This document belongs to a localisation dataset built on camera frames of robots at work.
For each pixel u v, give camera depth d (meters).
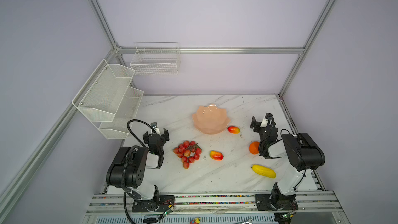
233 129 0.97
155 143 0.71
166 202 0.74
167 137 0.90
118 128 0.74
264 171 0.80
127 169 0.44
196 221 0.67
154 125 0.80
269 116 0.81
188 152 0.86
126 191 0.48
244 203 0.75
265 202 0.73
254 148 0.86
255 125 0.87
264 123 0.84
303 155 0.49
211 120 1.04
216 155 0.86
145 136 0.84
